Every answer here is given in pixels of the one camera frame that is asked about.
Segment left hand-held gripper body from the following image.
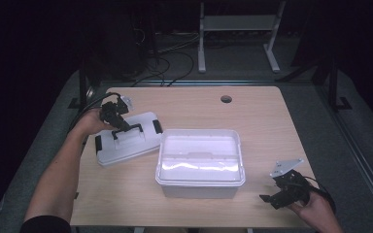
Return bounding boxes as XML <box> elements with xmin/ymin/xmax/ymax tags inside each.
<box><xmin>100</xmin><ymin>93</ymin><xmax>134</xmax><ymax>126</ymax></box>

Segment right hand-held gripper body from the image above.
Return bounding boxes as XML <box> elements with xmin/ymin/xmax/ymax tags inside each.
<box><xmin>269</xmin><ymin>157</ymin><xmax>313</xmax><ymax>211</ymax></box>

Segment white lid with black handle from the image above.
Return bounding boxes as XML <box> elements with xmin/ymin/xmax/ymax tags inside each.
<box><xmin>94</xmin><ymin>111</ymin><xmax>164</xmax><ymax>169</ymax></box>

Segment white plastic storage box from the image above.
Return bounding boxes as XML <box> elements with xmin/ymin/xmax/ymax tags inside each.
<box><xmin>154</xmin><ymin>128</ymin><xmax>247</xmax><ymax>200</ymax></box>

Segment person's left hand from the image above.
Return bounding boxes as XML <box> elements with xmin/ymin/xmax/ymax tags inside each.
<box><xmin>73</xmin><ymin>108</ymin><xmax>117</xmax><ymax>138</ymax></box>

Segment person's right hand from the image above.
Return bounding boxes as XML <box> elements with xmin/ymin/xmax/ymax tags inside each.
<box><xmin>288</xmin><ymin>190</ymin><xmax>338</xmax><ymax>228</ymax></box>

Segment black metal stand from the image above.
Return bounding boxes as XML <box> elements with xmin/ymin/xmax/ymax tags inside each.
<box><xmin>327</xmin><ymin>60</ymin><xmax>354</xmax><ymax>113</ymax></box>
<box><xmin>67</xmin><ymin>60</ymin><xmax>95</xmax><ymax>112</ymax></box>

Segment black sleeve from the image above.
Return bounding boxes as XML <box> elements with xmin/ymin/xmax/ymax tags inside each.
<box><xmin>19</xmin><ymin>215</ymin><xmax>73</xmax><ymax>233</ymax></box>

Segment white metal stand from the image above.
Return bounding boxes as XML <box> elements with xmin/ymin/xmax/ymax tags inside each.
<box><xmin>197</xmin><ymin>0</ymin><xmax>287</xmax><ymax>74</ymax></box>

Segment left hand-held gripper cable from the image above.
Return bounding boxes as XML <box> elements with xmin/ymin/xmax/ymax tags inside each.
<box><xmin>67</xmin><ymin>91</ymin><xmax>122</xmax><ymax>132</ymax></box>

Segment hand-held gripper cable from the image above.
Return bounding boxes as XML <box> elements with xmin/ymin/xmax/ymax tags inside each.
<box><xmin>67</xmin><ymin>91</ymin><xmax>122</xmax><ymax>132</ymax></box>
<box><xmin>303</xmin><ymin>175</ymin><xmax>337</xmax><ymax>214</ymax></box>

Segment right hand-held gripper cable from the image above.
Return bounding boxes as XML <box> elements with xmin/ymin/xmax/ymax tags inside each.
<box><xmin>303</xmin><ymin>175</ymin><xmax>337</xmax><ymax>214</ymax></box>

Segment black floor cables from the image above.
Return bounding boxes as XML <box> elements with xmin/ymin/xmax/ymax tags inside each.
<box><xmin>129</xmin><ymin>28</ymin><xmax>199</xmax><ymax>87</ymax></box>

